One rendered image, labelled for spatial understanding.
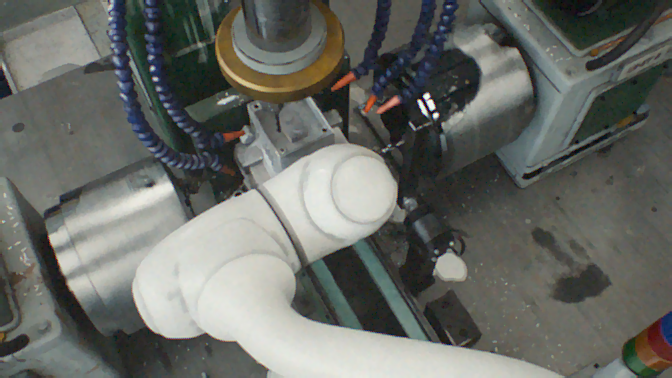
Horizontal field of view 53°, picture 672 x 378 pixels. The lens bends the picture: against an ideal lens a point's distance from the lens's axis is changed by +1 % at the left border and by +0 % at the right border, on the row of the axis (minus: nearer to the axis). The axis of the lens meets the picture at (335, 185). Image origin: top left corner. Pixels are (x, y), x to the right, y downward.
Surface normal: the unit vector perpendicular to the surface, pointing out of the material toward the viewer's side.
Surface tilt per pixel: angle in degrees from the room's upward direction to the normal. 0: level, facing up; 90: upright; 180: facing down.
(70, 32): 0
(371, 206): 44
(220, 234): 16
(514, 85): 39
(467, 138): 66
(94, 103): 0
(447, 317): 0
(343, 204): 32
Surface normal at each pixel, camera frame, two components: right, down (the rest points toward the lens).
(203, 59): 0.48, 0.76
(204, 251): -0.26, -0.60
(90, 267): 0.22, -0.07
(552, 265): 0.00, -0.48
